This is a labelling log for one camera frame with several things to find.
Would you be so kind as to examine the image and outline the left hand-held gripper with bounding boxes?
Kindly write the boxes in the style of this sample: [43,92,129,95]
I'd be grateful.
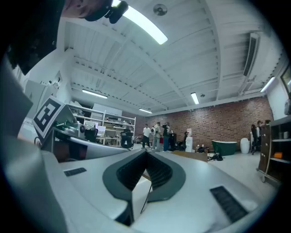
[31,95,131,162]

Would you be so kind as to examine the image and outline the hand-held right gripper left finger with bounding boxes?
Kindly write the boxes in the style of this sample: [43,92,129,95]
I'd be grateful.
[102,150,146,227]

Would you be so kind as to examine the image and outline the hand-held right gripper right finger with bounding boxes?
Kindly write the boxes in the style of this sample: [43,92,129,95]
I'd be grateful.
[145,150,187,203]

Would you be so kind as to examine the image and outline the flat cardboard box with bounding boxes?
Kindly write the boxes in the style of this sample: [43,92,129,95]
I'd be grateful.
[171,150,209,162]

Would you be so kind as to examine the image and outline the black bag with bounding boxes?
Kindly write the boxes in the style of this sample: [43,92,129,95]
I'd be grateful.
[209,152,224,162]

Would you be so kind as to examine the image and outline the green bathtub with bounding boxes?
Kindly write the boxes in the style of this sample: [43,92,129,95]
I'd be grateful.
[211,140,238,157]

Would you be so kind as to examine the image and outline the white metal shelving rack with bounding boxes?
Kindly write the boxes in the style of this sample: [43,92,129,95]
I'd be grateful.
[68,103,137,146]

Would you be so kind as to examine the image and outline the white trash bin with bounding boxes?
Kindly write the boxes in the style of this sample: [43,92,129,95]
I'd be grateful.
[240,137,251,154]

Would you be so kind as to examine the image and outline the person's black top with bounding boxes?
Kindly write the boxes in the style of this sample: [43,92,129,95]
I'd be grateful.
[5,0,66,76]

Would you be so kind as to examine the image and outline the wooden shelf cabinet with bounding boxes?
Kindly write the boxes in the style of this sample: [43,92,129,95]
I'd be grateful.
[256,116,291,182]

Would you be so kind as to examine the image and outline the person's face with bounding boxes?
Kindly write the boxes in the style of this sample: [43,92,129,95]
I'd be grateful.
[61,0,113,19]

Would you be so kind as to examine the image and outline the long ceiling light panel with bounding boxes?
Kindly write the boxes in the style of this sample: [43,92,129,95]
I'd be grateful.
[111,0,169,46]

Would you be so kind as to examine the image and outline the round ceiling fixture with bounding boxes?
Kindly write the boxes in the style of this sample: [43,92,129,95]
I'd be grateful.
[153,4,168,16]

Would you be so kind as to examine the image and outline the thin black cable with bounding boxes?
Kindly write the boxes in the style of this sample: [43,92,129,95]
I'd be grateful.
[140,182,153,214]

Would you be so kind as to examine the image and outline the black head-worn camera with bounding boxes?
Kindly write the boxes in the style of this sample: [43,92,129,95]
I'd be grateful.
[85,0,130,25]

